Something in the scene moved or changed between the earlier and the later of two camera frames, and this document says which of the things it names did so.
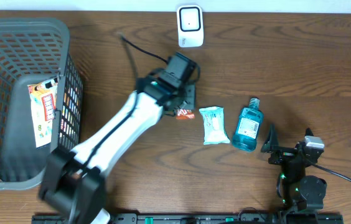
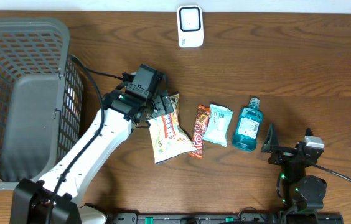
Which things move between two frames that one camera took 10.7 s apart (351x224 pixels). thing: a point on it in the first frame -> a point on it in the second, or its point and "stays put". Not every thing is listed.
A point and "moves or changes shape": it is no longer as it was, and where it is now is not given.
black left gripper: [191, 100] -> [165, 104]
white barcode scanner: [190, 19] stays put
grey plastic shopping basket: [11, 53] stays put
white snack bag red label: [43, 97] -> [168, 139]
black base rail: [201, 219] stays put
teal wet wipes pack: [214, 126] moves or changes shape
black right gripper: [268, 145] stays put
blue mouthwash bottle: [249, 122] stays put
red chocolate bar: [185, 114] -> [201, 124]
